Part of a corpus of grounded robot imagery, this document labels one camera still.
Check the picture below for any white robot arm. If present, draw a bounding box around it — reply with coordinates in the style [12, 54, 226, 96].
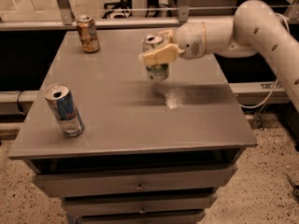
[139, 0, 299, 110]

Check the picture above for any orange brown soda can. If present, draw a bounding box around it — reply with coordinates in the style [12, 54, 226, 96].
[77, 15, 100, 53]

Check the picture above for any white green 7up can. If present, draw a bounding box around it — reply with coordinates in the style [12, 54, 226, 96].
[142, 34, 169, 82]

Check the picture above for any dark object on floor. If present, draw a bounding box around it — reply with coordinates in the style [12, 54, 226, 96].
[286, 174, 299, 199]

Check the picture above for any bottom grey drawer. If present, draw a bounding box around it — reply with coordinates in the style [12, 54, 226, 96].
[78, 210, 206, 224]

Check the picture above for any middle grey drawer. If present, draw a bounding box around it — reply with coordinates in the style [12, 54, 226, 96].
[62, 192, 217, 217]

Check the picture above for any grey drawer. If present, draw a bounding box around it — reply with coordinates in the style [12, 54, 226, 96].
[33, 164, 237, 198]
[62, 192, 217, 217]
[78, 210, 206, 224]

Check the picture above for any black office chair base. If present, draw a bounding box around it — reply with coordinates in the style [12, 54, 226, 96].
[98, 0, 148, 20]

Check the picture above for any top grey drawer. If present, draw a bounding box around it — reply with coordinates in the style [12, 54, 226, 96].
[33, 164, 237, 198]

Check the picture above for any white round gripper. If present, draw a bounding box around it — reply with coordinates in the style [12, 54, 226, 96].
[138, 22, 206, 66]

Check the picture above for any blue silver redbull can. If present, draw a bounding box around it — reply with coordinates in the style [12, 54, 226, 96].
[44, 83, 84, 137]

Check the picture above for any grey metal railing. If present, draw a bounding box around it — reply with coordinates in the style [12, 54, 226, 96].
[0, 0, 298, 31]

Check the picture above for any white cable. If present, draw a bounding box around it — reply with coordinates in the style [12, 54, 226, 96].
[238, 12, 291, 110]

